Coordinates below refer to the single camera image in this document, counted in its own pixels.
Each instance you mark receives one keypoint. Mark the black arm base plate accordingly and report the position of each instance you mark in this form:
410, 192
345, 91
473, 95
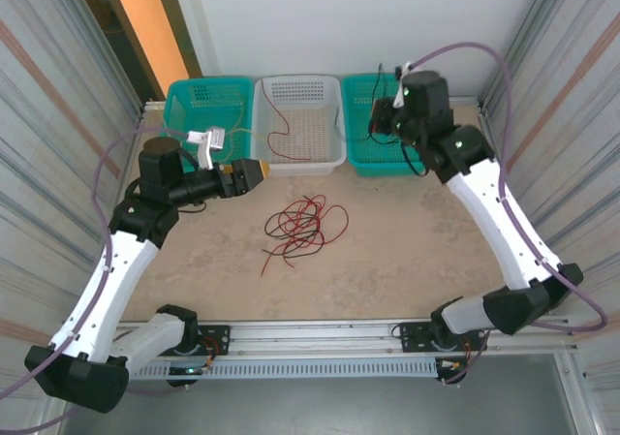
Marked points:
218, 335
412, 335

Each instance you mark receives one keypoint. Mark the wooden door frame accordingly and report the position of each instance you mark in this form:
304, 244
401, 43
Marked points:
174, 18

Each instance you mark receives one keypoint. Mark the white plastic basket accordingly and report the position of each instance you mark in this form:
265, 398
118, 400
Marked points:
310, 115

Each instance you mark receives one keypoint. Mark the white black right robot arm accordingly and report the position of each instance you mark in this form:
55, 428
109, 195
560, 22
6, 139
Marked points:
499, 231

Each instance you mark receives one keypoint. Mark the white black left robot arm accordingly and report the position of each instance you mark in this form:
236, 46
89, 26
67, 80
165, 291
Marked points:
97, 299

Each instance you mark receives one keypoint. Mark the aluminium mounting rail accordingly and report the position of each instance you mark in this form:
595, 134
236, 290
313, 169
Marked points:
315, 333

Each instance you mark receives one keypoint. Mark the teal plastic basket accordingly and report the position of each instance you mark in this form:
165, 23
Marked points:
194, 105
358, 115

